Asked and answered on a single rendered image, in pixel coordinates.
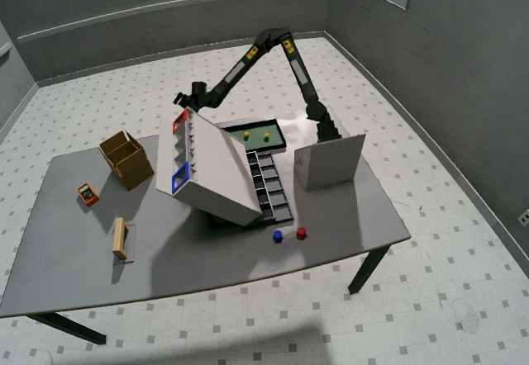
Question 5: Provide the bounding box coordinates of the brown cardboard box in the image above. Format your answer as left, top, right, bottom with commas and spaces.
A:
99, 130, 155, 191

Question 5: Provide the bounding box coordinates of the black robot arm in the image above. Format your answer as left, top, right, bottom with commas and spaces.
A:
185, 27, 342, 143

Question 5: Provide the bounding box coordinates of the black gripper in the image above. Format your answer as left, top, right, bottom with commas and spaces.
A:
173, 92, 200, 113

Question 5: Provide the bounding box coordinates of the green tray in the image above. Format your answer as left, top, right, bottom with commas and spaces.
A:
222, 119, 286, 153

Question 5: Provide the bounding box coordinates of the blue square band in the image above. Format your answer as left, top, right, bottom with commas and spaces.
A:
172, 161, 189, 193

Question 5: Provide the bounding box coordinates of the red square band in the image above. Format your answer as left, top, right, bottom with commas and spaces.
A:
173, 108, 187, 133

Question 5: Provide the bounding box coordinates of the orange pocket multimeter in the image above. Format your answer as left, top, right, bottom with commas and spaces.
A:
77, 182, 99, 206

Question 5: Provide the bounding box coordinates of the blue round cap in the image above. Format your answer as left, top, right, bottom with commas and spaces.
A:
273, 230, 283, 243

